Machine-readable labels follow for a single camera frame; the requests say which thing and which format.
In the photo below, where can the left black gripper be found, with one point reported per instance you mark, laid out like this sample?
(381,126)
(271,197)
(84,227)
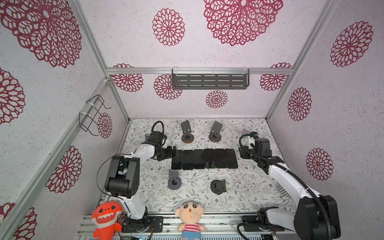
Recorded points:
(170,154)

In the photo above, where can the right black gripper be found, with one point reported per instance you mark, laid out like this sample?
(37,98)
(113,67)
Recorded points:
(243,151)

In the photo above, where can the black phone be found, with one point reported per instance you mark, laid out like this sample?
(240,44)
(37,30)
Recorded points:
(209,157)
(231,159)
(220,158)
(198,161)
(188,160)
(177,160)

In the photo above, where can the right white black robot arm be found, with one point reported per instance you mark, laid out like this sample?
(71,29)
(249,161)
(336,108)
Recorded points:
(316,216)

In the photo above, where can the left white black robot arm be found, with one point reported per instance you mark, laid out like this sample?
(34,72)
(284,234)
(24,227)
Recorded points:
(123,177)

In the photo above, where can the white folding phone stand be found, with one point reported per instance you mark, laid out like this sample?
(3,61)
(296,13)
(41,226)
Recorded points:
(245,132)

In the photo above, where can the wooden base stand centre-left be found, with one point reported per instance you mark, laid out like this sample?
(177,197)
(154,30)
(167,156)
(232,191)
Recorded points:
(187,136)

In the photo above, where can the front left grey round stand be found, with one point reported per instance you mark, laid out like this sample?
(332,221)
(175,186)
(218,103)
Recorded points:
(174,181)

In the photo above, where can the wooden base stand centre-right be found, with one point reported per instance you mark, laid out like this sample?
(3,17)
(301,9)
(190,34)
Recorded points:
(215,131)

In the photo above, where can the front right black stand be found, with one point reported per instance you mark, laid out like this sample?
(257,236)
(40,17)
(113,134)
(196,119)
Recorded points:
(218,187)

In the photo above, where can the striped ceramic mug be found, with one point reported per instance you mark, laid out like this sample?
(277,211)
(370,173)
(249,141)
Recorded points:
(282,191)

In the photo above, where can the cartoon boy plush doll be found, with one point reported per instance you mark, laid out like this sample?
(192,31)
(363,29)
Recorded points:
(190,214)

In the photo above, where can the red shark plush toy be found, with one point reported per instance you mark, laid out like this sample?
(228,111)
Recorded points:
(105,218)

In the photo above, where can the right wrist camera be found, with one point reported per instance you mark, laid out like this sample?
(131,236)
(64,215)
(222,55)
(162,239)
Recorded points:
(252,139)

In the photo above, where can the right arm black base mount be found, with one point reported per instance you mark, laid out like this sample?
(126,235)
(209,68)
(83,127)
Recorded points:
(254,224)

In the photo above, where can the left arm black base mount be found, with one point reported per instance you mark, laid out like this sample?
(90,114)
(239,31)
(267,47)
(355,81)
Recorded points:
(149,224)

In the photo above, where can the grey metal wall shelf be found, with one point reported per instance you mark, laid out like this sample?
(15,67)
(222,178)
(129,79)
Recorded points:
(210,81)

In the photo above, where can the black wire wall rack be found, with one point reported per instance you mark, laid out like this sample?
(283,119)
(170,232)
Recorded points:
(96,121)

